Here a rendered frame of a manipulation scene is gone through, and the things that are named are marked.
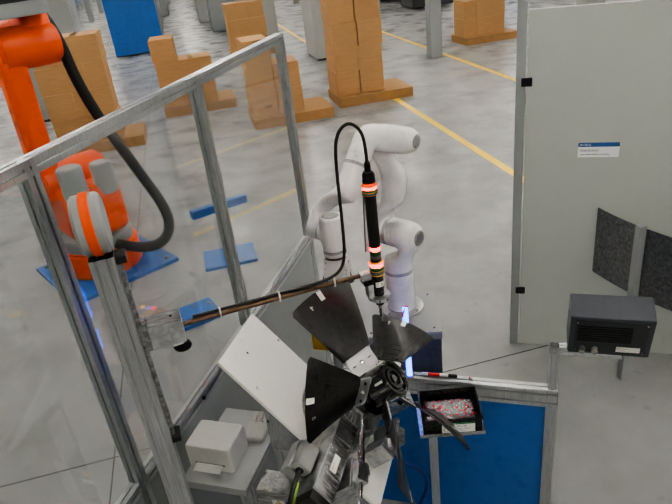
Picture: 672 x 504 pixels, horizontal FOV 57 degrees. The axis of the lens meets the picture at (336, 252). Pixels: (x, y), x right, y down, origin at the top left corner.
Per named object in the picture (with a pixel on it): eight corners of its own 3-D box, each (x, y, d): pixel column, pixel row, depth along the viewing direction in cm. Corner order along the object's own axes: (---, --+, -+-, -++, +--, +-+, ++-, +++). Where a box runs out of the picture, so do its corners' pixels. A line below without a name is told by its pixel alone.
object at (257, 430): (241, 442, 220) (240, 437, 219) (255, 413, 233) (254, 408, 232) (264, 444, 218) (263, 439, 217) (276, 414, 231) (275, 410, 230)
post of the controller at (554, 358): (547, 390, 227) (550, 346, 218) (547, 384, 229) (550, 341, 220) (556, 390, 226) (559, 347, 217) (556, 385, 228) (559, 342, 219)
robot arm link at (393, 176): (396, 253, 246) (365, 244, 256) (414, 243, 254) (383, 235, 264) (392, 130, 226) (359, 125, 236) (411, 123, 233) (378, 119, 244)
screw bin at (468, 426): (422, 436, 220) (421, 422, 216) (417, 404, 235) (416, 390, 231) (484, 432, 218) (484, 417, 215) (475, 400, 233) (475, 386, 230)
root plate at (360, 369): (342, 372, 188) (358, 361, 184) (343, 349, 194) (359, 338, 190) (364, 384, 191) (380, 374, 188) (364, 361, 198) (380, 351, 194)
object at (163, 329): (149, 354, 164) (141, 328, 160) (147, 340, 170) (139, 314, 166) (187, 343, 167) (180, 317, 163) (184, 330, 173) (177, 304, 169)
